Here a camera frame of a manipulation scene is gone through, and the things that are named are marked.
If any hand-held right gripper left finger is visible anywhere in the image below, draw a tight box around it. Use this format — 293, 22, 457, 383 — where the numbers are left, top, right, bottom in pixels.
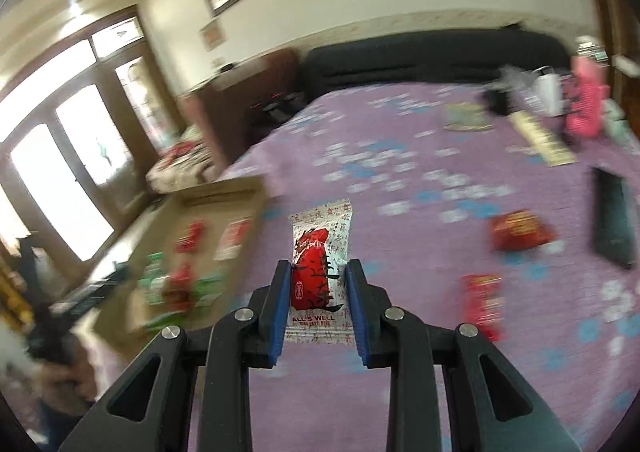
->
55, 259, 293, 452

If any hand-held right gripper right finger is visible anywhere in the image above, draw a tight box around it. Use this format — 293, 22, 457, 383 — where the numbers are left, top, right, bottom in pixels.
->
345, 259, 583, 452

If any clear green-edged snack packet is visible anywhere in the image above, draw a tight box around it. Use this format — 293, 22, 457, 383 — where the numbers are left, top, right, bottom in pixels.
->
137, 252, 173, 305

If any white red snack packet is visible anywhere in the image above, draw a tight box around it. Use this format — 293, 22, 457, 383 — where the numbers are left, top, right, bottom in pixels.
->
215, 216, 253, 260
289, 197, 357, 345

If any green watermelon snack packet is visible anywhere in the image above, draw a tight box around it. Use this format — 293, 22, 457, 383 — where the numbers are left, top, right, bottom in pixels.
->
192, 275, 223, 305

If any cardboard box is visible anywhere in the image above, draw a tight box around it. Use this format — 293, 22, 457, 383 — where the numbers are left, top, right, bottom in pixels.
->
90, 177, 273, 333

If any shiny red snack packet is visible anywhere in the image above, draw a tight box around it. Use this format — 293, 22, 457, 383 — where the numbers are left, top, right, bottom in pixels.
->
461, 273, 503, 342

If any small red snack packet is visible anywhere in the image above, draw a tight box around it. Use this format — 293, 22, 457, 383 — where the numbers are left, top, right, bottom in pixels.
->
165, 265, 197, 313

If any long red snack packet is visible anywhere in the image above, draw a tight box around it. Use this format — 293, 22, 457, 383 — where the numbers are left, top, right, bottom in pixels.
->
175, 219, 207, 253

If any person's leg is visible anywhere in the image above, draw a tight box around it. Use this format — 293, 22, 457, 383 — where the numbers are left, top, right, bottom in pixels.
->
37, 399, 68, 448

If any wooden glass door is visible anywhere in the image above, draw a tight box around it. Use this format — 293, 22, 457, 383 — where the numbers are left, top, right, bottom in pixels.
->
0, 5, 181, 293

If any purple floral bedsheet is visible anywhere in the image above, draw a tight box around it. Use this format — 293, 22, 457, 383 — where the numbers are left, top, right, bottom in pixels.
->
95, 80, 640, 452

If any red floral cushion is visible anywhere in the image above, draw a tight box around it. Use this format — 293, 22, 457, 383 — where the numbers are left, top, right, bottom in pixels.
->
146, 125, 226, 195

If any dark red snack packet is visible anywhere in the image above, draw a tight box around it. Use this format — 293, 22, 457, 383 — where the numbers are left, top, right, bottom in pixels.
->
489, 209, 557, 253

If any black device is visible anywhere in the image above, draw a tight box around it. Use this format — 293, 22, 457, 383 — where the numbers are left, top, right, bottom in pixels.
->
250, 92, 306, 123

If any brown chair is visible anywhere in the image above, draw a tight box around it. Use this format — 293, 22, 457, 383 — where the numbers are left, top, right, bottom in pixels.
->
177, 47, 303, 178

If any olive booklet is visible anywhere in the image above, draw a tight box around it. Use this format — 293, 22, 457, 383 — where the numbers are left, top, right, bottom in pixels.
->
444, 103, 493, 132

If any black container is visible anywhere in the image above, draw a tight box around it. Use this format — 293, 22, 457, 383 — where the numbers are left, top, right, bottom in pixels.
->
482, 82, 511, 115

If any cream tube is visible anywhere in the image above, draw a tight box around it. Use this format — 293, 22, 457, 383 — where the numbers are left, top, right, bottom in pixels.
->
507, 111, 578, 167

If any black headboard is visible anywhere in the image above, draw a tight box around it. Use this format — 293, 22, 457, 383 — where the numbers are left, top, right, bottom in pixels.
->
300, 27, 571, 100

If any black smartphone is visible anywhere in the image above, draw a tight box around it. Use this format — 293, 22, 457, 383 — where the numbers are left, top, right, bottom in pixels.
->
592, 166, 638, 269

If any white jar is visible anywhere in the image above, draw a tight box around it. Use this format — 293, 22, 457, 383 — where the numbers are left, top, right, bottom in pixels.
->
532, 65, 563, 115

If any pink bottle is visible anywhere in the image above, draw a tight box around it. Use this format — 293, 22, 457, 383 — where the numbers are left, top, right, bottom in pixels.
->
565, 55, 608, 140

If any teal cloth item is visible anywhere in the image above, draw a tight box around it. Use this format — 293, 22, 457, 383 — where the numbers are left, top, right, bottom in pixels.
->
602, 100, 633, 148

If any small wall frame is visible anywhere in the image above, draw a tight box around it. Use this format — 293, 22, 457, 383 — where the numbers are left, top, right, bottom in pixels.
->
200, 18, 227, 52

